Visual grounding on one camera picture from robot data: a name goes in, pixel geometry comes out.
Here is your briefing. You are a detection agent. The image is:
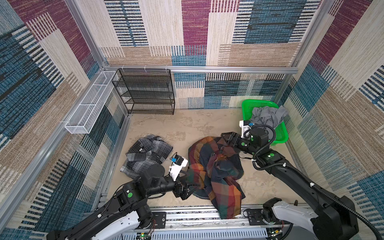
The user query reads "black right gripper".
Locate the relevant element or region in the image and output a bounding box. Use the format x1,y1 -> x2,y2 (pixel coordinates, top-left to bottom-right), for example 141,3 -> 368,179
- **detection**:
220,133 -> 258,157

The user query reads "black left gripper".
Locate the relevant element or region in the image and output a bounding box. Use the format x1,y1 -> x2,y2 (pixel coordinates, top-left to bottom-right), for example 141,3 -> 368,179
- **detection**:
147,170 -> 200,201

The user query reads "multicolour plaid long sleeve shirt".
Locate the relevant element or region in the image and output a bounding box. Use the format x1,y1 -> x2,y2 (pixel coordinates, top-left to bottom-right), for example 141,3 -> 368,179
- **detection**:
187,137 -> 246,219

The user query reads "grey plaid long sleeve shirt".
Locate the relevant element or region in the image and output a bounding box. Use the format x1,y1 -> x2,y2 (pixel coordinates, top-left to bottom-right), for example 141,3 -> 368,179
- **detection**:
120,135 -> 173,179

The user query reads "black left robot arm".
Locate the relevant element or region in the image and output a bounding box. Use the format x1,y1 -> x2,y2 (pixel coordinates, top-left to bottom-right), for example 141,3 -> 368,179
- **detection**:
47,164 -> 197,240

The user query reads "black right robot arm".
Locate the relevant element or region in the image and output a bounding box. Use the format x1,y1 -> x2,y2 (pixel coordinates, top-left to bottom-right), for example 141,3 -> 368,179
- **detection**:
221,125 -> 359,240

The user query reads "green plastic basket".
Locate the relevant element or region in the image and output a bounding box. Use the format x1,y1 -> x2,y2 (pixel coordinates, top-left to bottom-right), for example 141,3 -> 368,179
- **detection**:
241,99 -> 289,146

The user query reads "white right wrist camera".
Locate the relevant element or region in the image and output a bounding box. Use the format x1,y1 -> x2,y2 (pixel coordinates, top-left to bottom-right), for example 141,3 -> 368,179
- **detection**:
239,120 -> 251,139

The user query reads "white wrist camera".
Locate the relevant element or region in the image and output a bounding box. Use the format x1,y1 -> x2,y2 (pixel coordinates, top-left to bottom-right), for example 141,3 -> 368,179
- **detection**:
169,153 -> 188,182
239,120 -> 251,139

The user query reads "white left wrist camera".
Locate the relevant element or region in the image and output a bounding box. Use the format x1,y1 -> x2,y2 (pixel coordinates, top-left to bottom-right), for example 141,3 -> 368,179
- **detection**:
169,153 -> 188,182

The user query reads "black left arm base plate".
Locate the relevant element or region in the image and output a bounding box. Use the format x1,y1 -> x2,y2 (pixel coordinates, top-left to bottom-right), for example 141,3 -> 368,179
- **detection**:
140,212 -> 167,230

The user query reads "black corrugated cable conduit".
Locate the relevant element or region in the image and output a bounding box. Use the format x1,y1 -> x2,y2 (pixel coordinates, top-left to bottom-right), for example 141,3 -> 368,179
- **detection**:
243,124 -> 382,240

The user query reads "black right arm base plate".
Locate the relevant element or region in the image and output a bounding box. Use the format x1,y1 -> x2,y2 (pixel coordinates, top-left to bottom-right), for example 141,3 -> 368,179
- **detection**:
243,208 -> 291,227

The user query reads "aluminium mounting rail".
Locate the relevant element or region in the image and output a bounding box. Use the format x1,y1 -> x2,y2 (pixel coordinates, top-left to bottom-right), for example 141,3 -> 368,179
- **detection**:
74,205 -> 343,240

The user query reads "black wire mesh shelf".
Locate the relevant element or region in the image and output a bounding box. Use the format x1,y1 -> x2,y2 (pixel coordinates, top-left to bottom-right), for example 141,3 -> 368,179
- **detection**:
112,69 -> 176,115

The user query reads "white wire mesh tray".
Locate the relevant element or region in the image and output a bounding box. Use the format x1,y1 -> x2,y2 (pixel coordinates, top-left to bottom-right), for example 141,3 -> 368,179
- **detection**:
65,71 -> 116,134

